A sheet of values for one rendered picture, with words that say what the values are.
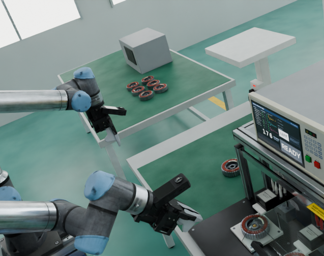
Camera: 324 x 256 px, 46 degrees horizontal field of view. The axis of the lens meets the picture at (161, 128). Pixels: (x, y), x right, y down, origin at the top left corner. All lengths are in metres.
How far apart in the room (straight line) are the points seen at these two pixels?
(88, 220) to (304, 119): 0.68
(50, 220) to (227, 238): 0.85
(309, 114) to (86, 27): 4.69
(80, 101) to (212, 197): 0.81
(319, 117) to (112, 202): 0.66
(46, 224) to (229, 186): 1.10
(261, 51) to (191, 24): 4.19
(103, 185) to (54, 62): 4.81
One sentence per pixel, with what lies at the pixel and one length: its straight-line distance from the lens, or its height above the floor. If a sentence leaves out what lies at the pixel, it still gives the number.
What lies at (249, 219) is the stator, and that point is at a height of 0.82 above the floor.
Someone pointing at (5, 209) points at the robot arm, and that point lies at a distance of 0.95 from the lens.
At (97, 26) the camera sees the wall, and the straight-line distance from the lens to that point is 5.71.
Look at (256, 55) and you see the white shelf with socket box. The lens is 2.05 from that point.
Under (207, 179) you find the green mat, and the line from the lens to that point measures 1.98.
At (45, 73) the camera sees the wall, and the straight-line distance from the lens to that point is 5.70.
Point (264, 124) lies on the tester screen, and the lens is 1.42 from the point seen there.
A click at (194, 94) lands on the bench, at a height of 0.75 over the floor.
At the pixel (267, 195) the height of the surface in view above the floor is 0.92.
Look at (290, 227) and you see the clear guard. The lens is 1.24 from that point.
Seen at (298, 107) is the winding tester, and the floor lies 1.32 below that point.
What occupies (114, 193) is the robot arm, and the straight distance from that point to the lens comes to 0.95.
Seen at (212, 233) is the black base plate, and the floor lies 0.77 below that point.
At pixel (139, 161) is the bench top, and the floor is 0.75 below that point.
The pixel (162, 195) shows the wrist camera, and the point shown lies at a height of 1.33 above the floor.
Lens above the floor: 1.96
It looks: 29 degrees down
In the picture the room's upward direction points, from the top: 18 degrees counter-clockwise
